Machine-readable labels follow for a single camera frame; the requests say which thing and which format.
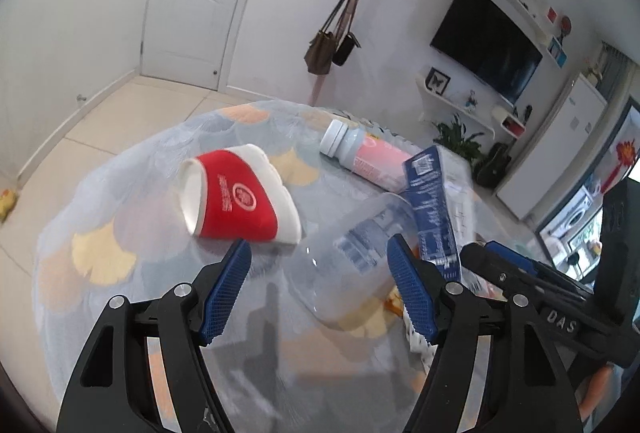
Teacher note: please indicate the person's right hand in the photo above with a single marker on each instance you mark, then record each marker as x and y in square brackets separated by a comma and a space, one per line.
[595, 390]

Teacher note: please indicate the framed butterfly picture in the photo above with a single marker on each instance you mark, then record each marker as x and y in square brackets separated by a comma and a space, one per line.
[438, 81]

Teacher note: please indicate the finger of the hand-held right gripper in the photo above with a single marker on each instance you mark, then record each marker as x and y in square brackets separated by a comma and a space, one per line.
[510, 255]
[495, 270]

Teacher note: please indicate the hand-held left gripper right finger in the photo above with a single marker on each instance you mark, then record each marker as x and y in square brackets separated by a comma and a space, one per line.
[410, 283]

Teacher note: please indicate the low white wall shelf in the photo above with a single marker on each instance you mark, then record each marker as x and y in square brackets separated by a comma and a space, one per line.
[450, 102]

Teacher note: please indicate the small blue wall cube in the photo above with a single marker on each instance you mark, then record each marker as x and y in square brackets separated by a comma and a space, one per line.
[557, 50]

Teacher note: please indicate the white door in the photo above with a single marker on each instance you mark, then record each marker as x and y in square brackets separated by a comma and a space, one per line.
[190, 23]

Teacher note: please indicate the scale-patterned tablecloth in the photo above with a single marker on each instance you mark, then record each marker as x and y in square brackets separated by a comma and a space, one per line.
[150, 183]

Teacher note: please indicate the black guitar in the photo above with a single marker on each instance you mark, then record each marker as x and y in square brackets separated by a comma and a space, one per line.
[492, 165]

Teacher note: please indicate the green potted plant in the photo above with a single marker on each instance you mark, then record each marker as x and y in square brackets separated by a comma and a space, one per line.
[457, 138]

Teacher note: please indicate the red wall cube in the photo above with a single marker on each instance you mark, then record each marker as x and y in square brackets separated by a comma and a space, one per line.
[551, 15]

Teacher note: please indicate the round red fan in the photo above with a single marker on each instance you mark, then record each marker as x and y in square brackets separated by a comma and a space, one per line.
[566, 25]

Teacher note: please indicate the black wall television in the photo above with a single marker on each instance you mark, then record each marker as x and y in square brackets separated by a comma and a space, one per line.
[485, 43]

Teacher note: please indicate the clear plastic bottle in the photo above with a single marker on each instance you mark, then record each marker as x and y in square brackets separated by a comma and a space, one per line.
[340, 278]

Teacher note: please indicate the white washing machine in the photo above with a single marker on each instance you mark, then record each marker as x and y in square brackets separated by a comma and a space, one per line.
[575, 215]

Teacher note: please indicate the rounded white box pink inside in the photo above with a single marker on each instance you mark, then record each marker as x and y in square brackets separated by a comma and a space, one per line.
[507, 122]

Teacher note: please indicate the brown handbag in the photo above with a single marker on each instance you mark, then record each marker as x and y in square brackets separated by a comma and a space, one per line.
[320, 55]

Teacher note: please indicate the grey curtain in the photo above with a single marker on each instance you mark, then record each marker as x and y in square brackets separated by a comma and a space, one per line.
[612, 68]

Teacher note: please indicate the yellow floor toy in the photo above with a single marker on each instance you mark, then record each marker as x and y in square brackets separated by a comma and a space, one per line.
[7, 204]

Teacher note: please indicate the red knot wall ornament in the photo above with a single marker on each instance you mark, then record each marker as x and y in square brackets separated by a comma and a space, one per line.
[622, 158]

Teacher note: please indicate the small blue figurine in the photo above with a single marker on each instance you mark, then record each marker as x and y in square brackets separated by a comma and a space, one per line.
[470, 99]

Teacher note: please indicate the white refrigerator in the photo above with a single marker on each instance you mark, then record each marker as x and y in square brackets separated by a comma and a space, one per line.
[555, 148]

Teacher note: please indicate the pink bottle with white cap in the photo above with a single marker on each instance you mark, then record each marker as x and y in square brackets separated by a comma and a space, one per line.
[370, 158]

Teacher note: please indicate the red and white paper cup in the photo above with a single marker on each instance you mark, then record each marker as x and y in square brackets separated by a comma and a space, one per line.
[240, 203]

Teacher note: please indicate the black handbag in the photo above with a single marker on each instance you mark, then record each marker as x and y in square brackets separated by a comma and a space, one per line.
[345, 49]

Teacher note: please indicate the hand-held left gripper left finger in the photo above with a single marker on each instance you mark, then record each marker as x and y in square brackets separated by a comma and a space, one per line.
[227, 293]

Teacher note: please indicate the blue carton box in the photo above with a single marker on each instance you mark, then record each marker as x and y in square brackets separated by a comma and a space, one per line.
[425, 193]

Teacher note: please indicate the dark sliding door frame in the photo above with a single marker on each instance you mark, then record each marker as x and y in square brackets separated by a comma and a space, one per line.
[607, 138]

